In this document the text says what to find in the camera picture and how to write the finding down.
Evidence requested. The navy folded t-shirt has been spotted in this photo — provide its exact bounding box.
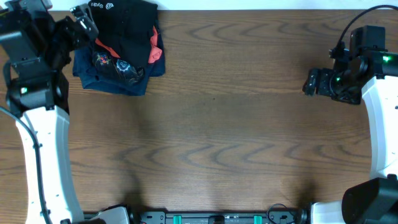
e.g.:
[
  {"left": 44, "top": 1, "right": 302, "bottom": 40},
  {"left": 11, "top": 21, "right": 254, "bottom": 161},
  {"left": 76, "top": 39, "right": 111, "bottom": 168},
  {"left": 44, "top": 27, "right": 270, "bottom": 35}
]
[{"left": 73, "top": 21, "right": 165, "bottom": 96}]

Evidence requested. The black patterned folded shirt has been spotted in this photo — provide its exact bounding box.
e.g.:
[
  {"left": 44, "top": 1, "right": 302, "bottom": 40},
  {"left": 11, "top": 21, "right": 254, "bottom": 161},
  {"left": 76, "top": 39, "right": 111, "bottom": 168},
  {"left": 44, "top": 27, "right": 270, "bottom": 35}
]
[{"left": 92, "top": 52, "right": 145, "bottom": 86}]

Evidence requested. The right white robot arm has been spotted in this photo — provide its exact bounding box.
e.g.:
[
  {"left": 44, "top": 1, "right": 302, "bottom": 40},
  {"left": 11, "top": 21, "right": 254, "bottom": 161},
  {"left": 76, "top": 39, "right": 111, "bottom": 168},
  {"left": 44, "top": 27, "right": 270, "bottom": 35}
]
[{"left": 303, "top": 50, "right": 397, "bottom": 223}]

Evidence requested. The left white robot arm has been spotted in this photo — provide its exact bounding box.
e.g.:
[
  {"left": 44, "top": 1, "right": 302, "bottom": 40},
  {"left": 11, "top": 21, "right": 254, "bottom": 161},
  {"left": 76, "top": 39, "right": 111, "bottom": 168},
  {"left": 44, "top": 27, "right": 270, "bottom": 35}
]
[{"left": 1, "top": 1, "right": 98, "bottom": 223}]

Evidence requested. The orange folded t-shirt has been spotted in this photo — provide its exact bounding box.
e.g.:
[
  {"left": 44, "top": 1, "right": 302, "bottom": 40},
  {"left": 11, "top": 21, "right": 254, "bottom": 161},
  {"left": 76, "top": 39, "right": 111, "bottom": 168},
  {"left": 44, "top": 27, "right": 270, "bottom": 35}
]
[{"left": 95, "top": 26, "right": 163, "bottom": 63}]

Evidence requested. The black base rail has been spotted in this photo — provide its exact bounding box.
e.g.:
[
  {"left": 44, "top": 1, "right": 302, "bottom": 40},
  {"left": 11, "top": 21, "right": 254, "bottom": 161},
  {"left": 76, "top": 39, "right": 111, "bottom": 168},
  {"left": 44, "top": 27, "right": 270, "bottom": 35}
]
[{"left": 122, "top": 203, "right": 310, "bottom": 224}]

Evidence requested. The black t-shirt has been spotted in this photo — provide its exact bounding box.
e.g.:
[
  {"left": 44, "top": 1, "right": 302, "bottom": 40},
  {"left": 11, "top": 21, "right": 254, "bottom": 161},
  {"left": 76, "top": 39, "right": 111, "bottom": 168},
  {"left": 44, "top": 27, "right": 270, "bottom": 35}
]
[{"left": 88, "top": 0, "right": 158, "bottom": 67}]

